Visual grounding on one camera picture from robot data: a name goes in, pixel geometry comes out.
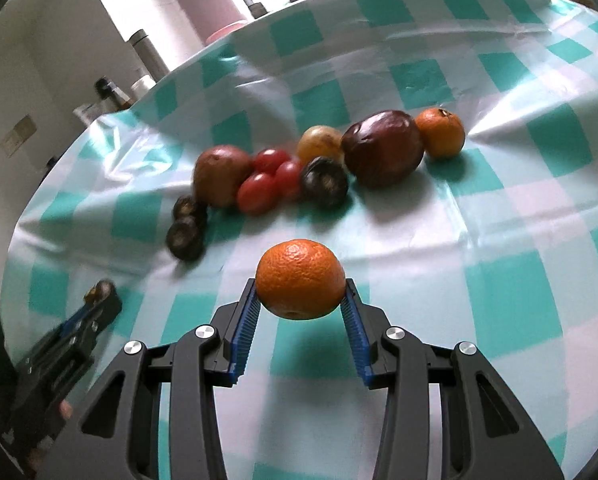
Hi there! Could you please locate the grey thermos bottle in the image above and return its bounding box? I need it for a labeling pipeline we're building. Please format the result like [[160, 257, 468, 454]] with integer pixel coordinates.
[[128, 29, 171, 81]]

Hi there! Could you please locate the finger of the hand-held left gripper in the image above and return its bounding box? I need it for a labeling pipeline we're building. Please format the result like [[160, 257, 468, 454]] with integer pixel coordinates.
[[53, 306, 101, 344], [83, 282, 124, 334]]

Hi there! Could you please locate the dark glass bottle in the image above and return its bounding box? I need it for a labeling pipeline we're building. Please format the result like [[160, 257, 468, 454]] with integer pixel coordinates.
[[95, 76, 132, 111]]

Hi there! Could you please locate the dark purple round fruit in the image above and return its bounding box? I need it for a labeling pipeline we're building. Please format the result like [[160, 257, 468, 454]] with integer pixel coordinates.
[[341, 110, 425, 189]]

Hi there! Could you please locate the teal white checkered tablecloth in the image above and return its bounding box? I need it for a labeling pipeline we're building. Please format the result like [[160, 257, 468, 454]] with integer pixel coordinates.
[[0, 0, 598, 480]]

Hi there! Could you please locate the small orange tangerine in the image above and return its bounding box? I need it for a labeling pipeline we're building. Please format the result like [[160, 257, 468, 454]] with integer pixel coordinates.
[[415, 107, 466, 158]]

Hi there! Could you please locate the small dark mushroom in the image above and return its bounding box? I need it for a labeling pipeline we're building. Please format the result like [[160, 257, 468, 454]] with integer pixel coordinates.
[[173, 195, 208, 226], [165, 217, 206, 262]]

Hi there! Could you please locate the pink thermos jug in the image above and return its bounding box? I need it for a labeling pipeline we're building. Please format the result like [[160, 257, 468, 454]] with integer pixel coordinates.
[[166, 0, 250, 46]]

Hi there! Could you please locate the wall switch plate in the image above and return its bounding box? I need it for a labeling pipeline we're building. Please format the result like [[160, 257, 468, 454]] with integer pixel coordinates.
[[0, 115, 39, 157]]

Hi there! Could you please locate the large orange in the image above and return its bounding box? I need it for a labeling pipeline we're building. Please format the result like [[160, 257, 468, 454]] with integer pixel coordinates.
[[255, 239, 347, 322]]

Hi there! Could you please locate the large dark mushroom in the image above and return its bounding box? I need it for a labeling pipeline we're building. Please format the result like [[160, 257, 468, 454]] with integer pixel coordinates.
[[300, 156, 350, 209]]

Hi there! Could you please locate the white jar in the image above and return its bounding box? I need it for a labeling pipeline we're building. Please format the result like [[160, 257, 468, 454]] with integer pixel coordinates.
[[129, 74, 156, 103]]

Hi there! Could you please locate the red cherry tomato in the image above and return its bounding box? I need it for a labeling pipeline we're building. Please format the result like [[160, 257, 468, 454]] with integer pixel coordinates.
[[275, 159, 305, 200], [236, 172, 279, 216], [252, 148, 291, 175]]

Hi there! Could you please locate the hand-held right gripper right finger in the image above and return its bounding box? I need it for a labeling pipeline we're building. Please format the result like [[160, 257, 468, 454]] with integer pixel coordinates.
[[340, 280, 566, 480]]

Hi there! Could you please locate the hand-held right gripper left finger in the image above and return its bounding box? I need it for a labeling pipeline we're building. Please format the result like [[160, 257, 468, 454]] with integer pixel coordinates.
[[38, 278, 262, 480]]

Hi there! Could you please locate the brown potato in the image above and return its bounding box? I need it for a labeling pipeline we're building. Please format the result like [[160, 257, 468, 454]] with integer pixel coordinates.
[[193, 145, 255, 209]]

